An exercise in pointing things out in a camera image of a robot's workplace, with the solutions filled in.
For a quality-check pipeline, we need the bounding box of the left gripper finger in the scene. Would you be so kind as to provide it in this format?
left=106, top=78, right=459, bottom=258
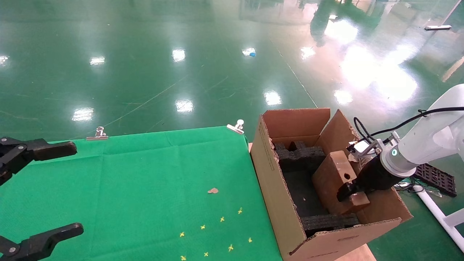
left=0, top=223, right=84, bottom=261
left=0, top=137, right=78, bottom=185

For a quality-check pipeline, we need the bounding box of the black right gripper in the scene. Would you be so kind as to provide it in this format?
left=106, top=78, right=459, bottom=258
left=336, top=156, right=400, bottom=202

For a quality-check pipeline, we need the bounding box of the small brown cardboard box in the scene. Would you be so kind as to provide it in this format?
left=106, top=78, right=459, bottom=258
left=312, top=150, right=371, bottom=215

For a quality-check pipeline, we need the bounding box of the large open cardboard carton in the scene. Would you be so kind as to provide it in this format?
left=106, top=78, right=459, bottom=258
left=250, top=108, right=413, bottom=261

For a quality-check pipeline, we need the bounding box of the black foam base pad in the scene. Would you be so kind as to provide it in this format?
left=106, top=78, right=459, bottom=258
left=281, top=169, right=328, bottom=220

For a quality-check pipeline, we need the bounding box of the silver binder clip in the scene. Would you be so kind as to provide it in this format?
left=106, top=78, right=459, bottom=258
left=86, top=127, right=109, bottom=141
left=226, top=119, right=244, bottom=135

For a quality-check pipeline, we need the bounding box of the notched black foam insert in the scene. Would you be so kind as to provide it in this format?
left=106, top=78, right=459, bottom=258
left=274, top=141, right=327, bottom=173

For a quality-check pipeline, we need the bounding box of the black plastic grid tray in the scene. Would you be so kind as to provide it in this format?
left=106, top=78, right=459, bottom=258
left=413, top=163, right=456, bottom=197

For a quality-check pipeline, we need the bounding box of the large green table cloth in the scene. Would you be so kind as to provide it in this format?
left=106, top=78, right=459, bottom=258
left=0, top=126, right=283, bottom=261

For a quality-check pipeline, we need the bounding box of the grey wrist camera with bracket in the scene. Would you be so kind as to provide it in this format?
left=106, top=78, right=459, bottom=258
left=347, top=138, right=385, bottom=158

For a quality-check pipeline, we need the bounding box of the thin black wire bundle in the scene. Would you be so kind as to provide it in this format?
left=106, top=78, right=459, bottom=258
left=393, top=178, right=421, bottom=192

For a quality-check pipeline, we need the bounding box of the white metal frame tube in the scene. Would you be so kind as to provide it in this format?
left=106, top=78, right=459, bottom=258
left=415, top=188, right=464, bottom=252

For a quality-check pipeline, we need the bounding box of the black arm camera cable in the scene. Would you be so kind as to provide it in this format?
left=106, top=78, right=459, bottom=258
left=353, top=106, right=464, bottom=145

